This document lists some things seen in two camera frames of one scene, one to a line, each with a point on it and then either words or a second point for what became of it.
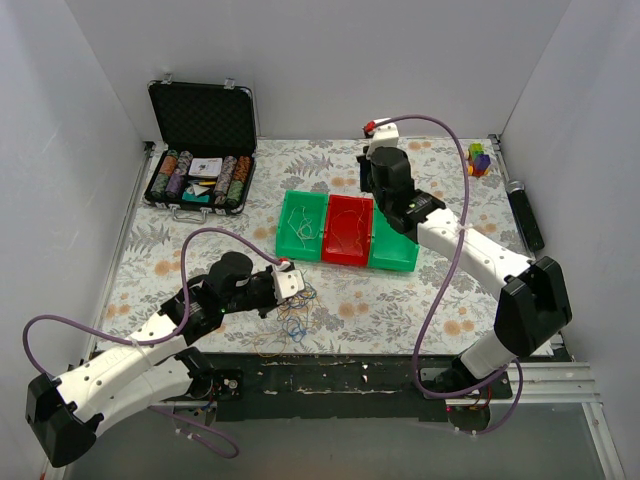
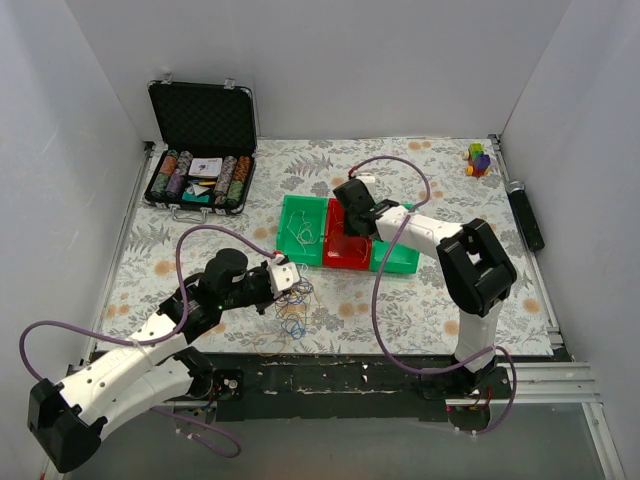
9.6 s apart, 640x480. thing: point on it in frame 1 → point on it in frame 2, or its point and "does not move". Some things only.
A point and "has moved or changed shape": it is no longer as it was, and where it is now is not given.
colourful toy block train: x=479 y=161 does not move
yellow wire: x=298 y=310 has moved or changed shape
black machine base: x=323 y=387 does not move
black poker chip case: x=206 y=154 does not move
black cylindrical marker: x=517 y=193 does not move
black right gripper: x=364 y=173 → x=353 y=223
